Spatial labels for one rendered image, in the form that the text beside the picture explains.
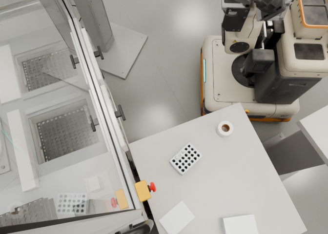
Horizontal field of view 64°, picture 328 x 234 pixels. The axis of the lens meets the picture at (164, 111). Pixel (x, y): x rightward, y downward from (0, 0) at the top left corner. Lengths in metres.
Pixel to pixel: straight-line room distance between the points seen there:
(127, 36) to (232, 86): 1.02
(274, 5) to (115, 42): 1.56
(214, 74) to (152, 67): 0.58
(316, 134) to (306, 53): 0.41
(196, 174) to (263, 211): 0.32
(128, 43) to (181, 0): 0.68
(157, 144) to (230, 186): 0.37
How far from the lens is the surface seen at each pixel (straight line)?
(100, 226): 0.35
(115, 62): 2.25
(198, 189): 1.21
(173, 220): 1.18
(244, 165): 1.26
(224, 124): 1.24
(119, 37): 2.38
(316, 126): 1.44
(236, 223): 1.18
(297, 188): 2.18
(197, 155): 1.21
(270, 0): 1.07
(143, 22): 2.50
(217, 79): 1.91
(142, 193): 1.05
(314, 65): 1.51
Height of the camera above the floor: 1.95
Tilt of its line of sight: 70 degrees down
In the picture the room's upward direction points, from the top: straight up
